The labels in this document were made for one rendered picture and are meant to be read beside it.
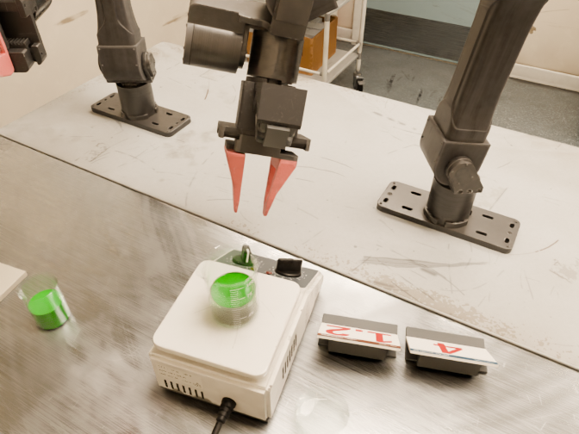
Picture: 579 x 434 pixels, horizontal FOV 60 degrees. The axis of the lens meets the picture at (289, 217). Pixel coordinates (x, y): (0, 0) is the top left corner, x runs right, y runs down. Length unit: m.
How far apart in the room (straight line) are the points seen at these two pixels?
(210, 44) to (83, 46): 1.73
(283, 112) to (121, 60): 0.50
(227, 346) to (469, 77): 0.40
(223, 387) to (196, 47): 0.34
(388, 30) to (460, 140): 2.90
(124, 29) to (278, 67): 0.42
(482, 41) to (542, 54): 2.77
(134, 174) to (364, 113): 0.45
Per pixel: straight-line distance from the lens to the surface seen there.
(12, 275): 0.75
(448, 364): 0.59
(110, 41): 0.93
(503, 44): 0.63
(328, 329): 0.59
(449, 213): 0.74
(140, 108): 0.99
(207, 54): 0.55
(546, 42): 3.36
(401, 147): 0.92
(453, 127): 0.65
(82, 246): 0.76
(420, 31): 3.47
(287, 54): 0.56
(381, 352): 0.58
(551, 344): 0.68
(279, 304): 0.53
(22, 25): 0.55
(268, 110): 0.48
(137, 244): 0.74
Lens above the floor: 1.40
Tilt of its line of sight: 42 degrees down
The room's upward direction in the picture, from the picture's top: straight up
